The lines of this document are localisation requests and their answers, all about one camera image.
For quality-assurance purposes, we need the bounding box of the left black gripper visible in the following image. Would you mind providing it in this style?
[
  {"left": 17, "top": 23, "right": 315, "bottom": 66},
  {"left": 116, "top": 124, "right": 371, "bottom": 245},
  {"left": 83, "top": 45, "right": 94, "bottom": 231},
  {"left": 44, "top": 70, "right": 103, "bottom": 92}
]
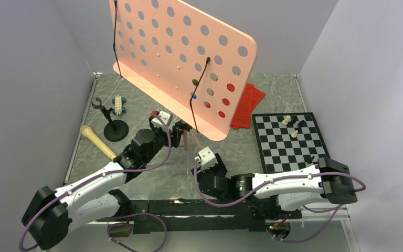
[{"left": 143, "top": 117, "right": 183, "bottom": 164}]

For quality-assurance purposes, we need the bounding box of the black microphone stand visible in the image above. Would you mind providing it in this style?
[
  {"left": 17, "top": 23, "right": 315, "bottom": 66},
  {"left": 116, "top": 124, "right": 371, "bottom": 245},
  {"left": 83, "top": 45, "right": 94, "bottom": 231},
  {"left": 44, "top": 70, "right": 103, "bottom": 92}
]
[{"left": 91, "top": 97, "right": 129, "bottom": 142}]

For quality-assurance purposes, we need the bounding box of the cream toy microphone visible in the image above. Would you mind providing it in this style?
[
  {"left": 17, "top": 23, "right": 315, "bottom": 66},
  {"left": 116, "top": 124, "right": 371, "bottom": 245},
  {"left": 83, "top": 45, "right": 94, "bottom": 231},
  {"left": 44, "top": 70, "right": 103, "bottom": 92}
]
[{"left": 80, "top": 125, "right": 117, "bottom": 161}]

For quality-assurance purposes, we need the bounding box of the pink music stand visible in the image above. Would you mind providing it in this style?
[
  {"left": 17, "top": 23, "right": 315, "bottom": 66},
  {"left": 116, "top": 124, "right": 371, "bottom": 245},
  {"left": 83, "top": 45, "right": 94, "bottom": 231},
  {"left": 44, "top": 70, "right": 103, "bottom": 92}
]
[{"left": 109, "top": 1, "right": 258, "bottom": 141}]

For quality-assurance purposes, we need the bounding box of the red sheet music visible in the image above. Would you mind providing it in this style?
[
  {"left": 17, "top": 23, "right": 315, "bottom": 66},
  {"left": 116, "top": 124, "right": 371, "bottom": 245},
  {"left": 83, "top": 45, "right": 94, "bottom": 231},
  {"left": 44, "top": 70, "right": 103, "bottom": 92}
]
[
  {"left": 251, "top": 87, "right": 266, "bottom": 113},
  {"left": 231, "top": 83, "right": 254, "bottom": 130}
]

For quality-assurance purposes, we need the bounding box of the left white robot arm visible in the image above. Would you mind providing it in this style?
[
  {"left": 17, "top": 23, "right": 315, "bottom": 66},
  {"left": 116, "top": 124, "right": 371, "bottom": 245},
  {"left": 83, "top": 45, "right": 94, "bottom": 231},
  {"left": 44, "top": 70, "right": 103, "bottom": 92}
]
[{"left": 19, "top": 114, "right": 191, "bottom": 251}]

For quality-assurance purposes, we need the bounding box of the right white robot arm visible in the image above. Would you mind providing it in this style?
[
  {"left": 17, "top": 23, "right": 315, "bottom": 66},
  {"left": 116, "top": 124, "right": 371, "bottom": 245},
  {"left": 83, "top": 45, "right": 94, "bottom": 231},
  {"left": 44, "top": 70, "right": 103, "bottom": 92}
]
[{"left": 191, "top": 154, "right": 366, "bottom": 218}]

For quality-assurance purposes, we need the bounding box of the cream blue toy car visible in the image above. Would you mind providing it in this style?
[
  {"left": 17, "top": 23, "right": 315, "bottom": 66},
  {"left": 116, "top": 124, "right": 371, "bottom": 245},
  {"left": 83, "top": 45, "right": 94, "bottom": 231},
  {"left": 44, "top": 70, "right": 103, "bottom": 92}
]
[{"left": 112, "top": 94, "right": 126, "bottom": 116}]

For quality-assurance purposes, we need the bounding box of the colourful brick toy car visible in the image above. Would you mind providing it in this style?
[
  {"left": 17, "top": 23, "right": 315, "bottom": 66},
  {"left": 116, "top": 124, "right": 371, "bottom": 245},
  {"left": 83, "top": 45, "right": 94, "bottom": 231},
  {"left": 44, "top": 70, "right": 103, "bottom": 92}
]
[{"left": 192, "top": 79, "right": 199, "bottom": 87}]

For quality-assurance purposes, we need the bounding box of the black chessboard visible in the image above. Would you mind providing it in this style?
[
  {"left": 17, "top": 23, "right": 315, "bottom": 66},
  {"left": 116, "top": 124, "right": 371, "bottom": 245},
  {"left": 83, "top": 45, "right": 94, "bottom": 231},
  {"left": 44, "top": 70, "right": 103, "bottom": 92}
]
[{"left": 251, "top": 112, "right": 330, "bottom": 173}]

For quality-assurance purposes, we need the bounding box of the cream chess pawn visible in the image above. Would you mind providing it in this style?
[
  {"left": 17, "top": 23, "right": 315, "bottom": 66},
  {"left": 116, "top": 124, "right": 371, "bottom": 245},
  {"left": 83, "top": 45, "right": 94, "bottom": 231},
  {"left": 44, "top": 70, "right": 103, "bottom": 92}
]
[{"left": 291, "top": 130, "right": 298, "bottom": 139}]

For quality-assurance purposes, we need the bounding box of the black chess piece front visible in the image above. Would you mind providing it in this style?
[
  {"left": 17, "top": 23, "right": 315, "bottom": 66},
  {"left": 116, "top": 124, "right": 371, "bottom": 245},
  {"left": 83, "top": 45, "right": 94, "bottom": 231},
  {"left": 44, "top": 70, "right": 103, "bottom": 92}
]
[{"left": 306, "top": 156, "right": 315, "bottom": 164}]

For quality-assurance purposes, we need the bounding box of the black chess piece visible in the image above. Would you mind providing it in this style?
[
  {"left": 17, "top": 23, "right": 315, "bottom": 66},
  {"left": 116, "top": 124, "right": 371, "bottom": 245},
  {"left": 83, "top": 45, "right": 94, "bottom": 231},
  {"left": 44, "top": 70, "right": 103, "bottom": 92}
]
[
  {"left": 306, "top": 156, "right": 315, "bottom": 164},
  {"left": 290, "top": 116, "right": 307, "bottom": 128}
]

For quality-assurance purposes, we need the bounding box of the black chess piece back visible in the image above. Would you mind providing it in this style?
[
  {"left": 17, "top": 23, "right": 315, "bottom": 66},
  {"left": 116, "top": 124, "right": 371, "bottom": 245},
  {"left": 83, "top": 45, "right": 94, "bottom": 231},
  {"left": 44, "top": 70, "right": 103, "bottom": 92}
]
[{"left": 290, "top": 116, "right": 307, "bottom": 128}]

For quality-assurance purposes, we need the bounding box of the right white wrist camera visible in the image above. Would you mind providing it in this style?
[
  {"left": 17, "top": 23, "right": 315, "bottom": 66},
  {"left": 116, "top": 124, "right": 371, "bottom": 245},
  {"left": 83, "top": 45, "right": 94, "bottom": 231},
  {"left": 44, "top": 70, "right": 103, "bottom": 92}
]
[{"left": 194, "top": 147, "right": 218, "bottom": 170}]

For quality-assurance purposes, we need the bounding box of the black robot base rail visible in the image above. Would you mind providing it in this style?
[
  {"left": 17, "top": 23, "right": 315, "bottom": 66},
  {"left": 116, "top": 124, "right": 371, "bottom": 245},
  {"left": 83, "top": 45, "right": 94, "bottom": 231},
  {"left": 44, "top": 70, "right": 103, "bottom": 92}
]
[{"left": 103, "top": 197, "right": 302, "bottom": 234}]

